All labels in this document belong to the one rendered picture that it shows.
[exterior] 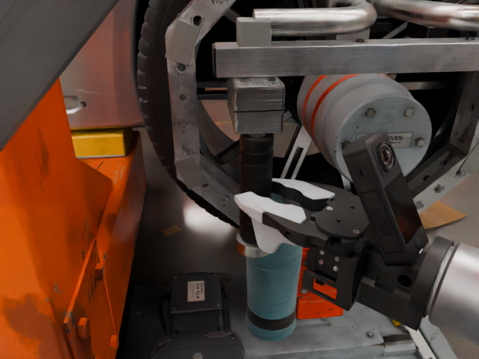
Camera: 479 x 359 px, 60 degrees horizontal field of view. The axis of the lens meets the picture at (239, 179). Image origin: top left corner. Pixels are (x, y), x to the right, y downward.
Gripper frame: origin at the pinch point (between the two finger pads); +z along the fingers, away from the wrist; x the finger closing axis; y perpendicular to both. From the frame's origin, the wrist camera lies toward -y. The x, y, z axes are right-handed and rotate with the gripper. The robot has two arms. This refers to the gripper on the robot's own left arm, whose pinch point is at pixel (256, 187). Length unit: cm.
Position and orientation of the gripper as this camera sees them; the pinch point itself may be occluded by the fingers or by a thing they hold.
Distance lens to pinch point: 46.1
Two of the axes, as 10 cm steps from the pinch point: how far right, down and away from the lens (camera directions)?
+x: 6.3, -3.7, 6.9
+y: 0.0, 8.8, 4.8
